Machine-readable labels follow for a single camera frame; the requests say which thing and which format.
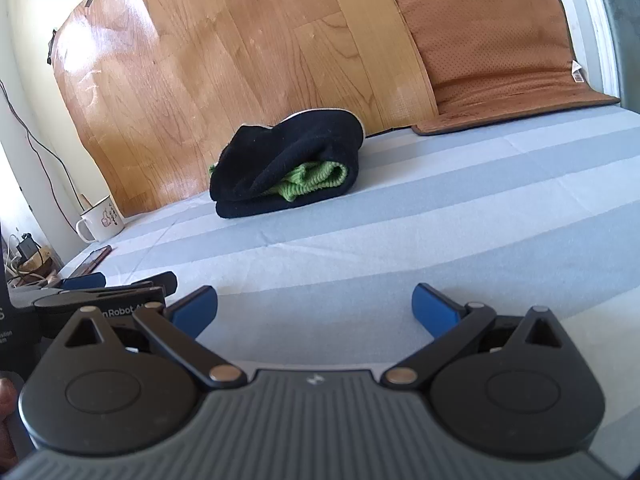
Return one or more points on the wood-pattern vinyl sheet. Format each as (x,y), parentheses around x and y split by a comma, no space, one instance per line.
(225,60)

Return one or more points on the white enamel mug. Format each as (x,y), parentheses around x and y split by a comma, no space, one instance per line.
(105,222)

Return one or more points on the white-framed window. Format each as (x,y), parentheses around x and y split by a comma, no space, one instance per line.
(625,35)

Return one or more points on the smartphone in clear case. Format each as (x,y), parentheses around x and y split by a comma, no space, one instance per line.
(92,260)

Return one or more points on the person's left hand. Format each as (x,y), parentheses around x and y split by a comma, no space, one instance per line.
(7,400)

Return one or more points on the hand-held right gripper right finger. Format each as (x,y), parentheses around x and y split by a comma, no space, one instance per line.
(435,310)

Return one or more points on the blue striped bed sheet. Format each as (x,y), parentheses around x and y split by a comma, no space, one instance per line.
(400,220)

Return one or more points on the tan wooden object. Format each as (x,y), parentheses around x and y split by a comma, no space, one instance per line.
(42,265)

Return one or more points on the wooden spoon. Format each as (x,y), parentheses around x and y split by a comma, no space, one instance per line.
(86,200)

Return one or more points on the brown seat cushion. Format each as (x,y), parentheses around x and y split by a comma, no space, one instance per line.
(490,45)

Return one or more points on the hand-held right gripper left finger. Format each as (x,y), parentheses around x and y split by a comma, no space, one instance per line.
(192,310)

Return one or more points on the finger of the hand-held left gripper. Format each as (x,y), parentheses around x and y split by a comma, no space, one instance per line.
(162,285)
(82,281)

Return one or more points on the small black tape piece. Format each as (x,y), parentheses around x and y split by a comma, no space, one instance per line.
(51,47)

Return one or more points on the black power adapter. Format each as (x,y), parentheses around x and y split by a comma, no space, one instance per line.
(27,249)

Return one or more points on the dark striped knit sweater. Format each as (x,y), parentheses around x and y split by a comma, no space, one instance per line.
(300,145)

